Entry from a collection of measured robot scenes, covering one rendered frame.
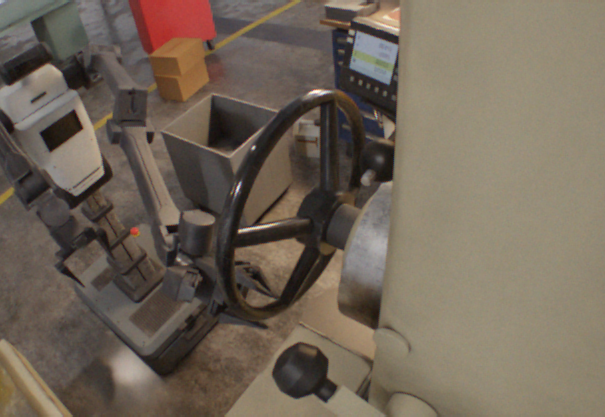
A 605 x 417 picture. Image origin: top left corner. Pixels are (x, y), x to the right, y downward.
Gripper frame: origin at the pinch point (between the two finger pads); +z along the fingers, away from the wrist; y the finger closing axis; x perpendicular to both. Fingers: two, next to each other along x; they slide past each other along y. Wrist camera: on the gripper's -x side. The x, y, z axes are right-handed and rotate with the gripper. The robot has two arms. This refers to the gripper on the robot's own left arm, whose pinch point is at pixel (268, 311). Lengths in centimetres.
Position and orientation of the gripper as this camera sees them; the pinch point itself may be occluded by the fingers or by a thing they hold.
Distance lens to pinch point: 69.4
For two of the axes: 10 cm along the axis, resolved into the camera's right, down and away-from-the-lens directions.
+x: 4.8, 0.6, 8.7
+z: 8.1, 3.4, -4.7
